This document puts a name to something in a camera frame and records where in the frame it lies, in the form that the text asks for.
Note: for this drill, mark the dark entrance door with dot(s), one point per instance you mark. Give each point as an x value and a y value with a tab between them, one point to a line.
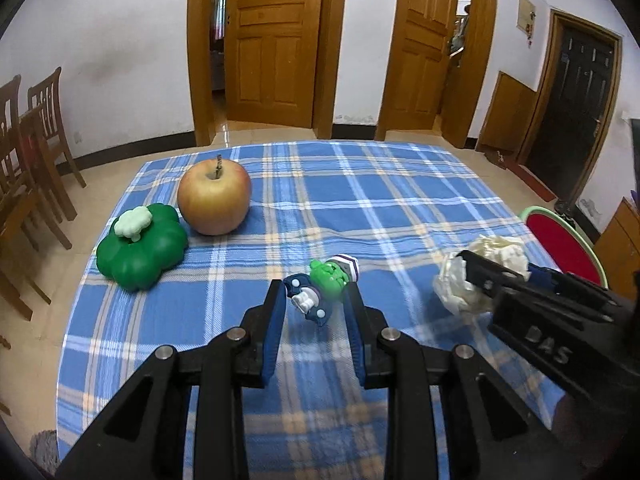
570	110

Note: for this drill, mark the green toy bell pepper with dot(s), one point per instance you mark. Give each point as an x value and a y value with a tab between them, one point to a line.
145	255

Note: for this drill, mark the red door mat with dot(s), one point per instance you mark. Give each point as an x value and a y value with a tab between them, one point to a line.
532	180

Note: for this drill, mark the wooden low cabinet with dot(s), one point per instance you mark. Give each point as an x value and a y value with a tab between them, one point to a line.
620	250

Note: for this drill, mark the red basin with green rim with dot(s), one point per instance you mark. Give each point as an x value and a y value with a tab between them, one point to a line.
565	245

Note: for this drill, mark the brown entrance door frame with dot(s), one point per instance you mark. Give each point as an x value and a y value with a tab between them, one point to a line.
545	60

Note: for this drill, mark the large cream foam fruit net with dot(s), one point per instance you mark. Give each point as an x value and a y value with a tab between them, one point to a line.
452	285

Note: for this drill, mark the wooden dining chair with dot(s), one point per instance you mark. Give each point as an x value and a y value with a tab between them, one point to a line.
47	110
15	160

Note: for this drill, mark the wooden panel door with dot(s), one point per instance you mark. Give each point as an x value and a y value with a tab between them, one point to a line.
425	45
272	40

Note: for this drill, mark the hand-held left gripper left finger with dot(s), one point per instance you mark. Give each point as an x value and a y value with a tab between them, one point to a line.
272	330

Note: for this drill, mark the beige wall fuse box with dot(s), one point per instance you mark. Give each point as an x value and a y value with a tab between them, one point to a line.
525	12

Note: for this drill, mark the wooden door frame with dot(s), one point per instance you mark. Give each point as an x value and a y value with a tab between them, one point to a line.
480	85
200	60

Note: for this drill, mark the red yellow apple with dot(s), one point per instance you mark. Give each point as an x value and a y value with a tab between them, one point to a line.
215	200

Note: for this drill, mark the blue plaid tablecloth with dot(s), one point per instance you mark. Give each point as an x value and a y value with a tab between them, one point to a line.
375	210

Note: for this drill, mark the wooden wall panel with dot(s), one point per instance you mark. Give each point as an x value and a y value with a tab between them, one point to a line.
507	115

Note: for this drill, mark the green and blue toy figure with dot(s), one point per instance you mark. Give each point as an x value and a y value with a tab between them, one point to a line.
322	285

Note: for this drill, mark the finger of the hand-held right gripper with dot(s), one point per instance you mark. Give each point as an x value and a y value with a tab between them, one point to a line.
487	275
542	275

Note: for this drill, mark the black sneaker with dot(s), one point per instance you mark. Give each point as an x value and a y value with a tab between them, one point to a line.
565	206

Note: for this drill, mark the grey fuzzy cloth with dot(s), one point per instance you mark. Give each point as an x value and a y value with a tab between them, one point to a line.
45	447

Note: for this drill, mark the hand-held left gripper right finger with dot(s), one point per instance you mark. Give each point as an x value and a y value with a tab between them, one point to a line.
355	340

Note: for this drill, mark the television screen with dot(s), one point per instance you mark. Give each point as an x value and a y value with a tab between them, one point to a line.
635	145

